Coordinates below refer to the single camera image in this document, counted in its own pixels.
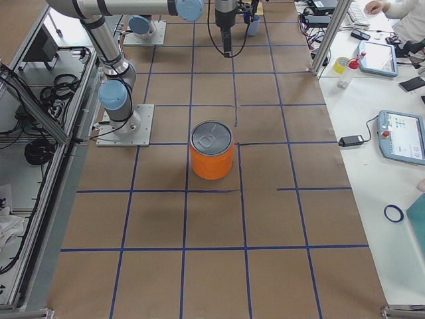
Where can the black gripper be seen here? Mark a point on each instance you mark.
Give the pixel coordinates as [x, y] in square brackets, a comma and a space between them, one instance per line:
[223, 18]

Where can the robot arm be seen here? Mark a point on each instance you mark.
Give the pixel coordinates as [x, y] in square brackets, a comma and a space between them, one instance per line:
[187, 10]
[115, 94]

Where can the person's bare hand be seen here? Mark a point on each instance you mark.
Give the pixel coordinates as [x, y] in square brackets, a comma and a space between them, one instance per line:
[375, 7]

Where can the black power adapter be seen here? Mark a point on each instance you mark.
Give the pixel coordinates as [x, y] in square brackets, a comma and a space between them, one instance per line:
[316, 21]

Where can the yellow tape roll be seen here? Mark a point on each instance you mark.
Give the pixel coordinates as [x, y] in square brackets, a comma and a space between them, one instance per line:
[340, 64]

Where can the white keyboard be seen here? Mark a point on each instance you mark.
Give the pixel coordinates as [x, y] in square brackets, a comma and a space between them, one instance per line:
[356, 16]

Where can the red capped squeeze bottle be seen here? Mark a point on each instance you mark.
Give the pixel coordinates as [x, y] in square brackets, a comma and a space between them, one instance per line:
[350, 71]

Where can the orange round container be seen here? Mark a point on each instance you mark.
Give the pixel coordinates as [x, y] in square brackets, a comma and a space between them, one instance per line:
[211, 150]

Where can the upper teach pendant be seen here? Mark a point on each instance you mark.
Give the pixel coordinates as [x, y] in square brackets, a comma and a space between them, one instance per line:
[378, 58]

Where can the teach pendant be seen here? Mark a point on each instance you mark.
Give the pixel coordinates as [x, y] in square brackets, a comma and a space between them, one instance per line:
[378, 58]
[401, 136]

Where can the small black power brick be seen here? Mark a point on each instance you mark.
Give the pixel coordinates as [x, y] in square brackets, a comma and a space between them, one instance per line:
[349, 141]

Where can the black smartphone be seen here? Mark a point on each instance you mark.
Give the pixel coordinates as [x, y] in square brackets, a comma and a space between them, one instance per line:
[412, 84]

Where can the lower teach pendant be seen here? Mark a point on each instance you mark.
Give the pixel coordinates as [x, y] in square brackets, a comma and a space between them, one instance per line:
[401, 136]

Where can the teal sheet on bench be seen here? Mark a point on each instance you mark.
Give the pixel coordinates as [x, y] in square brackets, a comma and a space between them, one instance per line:
[416, 217]

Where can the aluminium frame post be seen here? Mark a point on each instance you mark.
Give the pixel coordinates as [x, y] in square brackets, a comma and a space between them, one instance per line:
[333, 27]

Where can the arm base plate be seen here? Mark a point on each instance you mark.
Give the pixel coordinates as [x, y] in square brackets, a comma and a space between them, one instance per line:
[136, 131]
[145, 33]

